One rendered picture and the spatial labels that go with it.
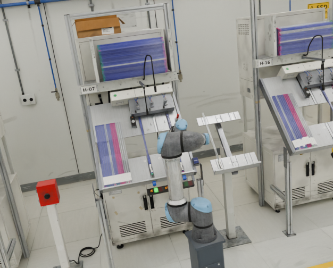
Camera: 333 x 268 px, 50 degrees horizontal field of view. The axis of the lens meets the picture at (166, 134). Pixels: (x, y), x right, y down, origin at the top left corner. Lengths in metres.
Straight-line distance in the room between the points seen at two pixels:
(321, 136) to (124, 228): 1.73
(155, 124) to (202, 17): 2.03
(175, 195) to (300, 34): 1.82
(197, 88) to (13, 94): 2.16
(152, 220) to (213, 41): 2.39
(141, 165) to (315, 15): 2.01
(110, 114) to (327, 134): 1.71
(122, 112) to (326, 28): 1.83
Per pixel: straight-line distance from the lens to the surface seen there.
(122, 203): 2.95
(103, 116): 2.82
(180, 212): 2.07
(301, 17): 3.46
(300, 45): 3.25
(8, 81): 4.41
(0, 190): 3.27
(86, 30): 3.10
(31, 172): 4.65
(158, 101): 2.81
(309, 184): 3.47
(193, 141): 1.91
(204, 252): 2.16
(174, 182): 2.00
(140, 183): 2.55
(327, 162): 3.49
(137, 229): 3.09
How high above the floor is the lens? 1.77
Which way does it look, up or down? 17 degrees down
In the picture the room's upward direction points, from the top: 7 degrees counter-clockwise
